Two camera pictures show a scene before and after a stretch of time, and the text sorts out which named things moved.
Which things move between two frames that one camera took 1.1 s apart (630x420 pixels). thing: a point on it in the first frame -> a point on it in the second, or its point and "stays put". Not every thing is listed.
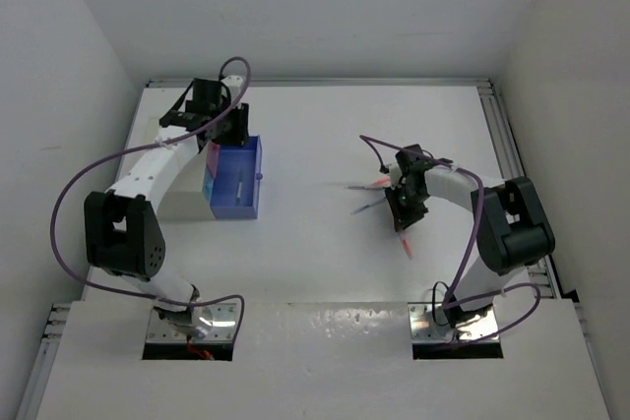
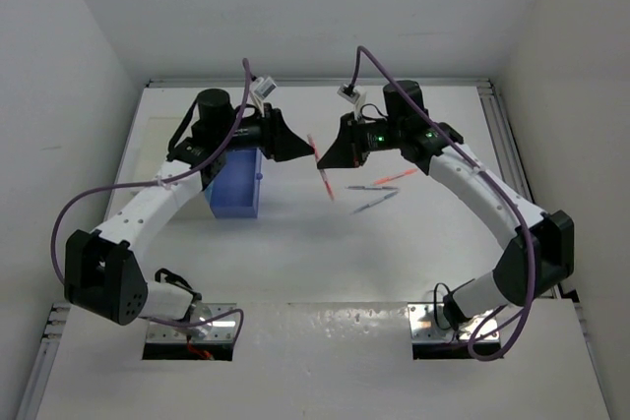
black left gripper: [238, 134] -> [277, 142]
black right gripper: [403, 218] -> [347, 150]
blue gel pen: [366, 206] stays put
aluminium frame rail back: [341, 83] stays put
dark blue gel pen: [365, 187] stays put
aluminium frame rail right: [513, 167] stays put
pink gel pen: [407, 247] -> [325, 182]
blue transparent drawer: [233, 193] stays put
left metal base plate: [222, 328] stays put
